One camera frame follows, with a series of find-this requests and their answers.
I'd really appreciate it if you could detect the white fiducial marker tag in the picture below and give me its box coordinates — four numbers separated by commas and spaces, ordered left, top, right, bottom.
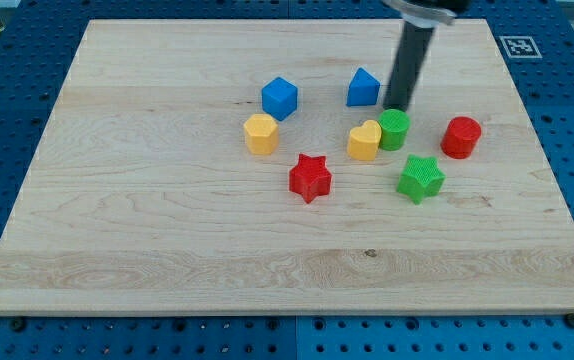
499, 35, 542, 59

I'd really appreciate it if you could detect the blue triangular prism block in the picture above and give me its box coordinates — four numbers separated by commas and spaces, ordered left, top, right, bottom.
346, 68, 381, 107

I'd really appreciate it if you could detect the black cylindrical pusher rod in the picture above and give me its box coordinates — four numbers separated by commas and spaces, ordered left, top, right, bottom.
383, 21, 434, 111

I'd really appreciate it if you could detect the green cylinder block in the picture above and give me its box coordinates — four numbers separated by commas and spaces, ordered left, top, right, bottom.
378, 109, 411, 151

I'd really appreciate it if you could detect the red star block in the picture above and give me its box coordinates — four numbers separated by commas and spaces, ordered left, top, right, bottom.
289, 153, 332, 204

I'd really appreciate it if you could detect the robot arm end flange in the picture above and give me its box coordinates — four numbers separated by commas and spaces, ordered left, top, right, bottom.
381, 0, 471, 28

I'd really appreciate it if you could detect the blue cube block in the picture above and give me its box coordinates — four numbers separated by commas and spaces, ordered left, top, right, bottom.
261, 77, 298, 121

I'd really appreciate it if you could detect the light wooden board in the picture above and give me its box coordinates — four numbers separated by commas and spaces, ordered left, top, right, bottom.
0, 19, 574, 317

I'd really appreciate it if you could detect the red cylinder block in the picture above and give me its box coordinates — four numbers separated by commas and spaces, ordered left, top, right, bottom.
440, 116, 482, 159

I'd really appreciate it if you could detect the yellow hexagon block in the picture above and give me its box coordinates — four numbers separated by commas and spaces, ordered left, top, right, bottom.
243, 114, 279, 155

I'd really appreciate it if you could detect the yellow heart block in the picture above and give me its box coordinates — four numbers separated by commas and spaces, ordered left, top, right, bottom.
347, 120, 382, 161

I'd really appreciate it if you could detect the green star block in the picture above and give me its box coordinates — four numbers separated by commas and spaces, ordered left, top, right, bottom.
396, 154, 446, 205

